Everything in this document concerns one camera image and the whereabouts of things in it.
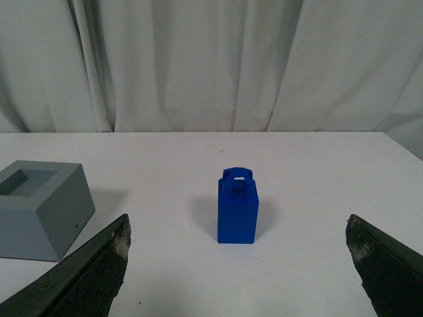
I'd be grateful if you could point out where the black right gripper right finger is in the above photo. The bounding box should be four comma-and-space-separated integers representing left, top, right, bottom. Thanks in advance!
346, 214, 422, 316

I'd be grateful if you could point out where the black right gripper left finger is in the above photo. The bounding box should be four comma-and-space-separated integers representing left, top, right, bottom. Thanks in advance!
1, 214, 131, 316

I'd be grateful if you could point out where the blue block part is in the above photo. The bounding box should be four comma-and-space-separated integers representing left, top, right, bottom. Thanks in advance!
217, 167, 259, 244

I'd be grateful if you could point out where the gray square base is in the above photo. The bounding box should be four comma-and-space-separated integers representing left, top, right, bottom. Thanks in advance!
1, 160, 95, 262

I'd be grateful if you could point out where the white curtain backdrop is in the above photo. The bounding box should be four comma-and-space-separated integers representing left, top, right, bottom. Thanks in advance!
1, 1, 422, 157

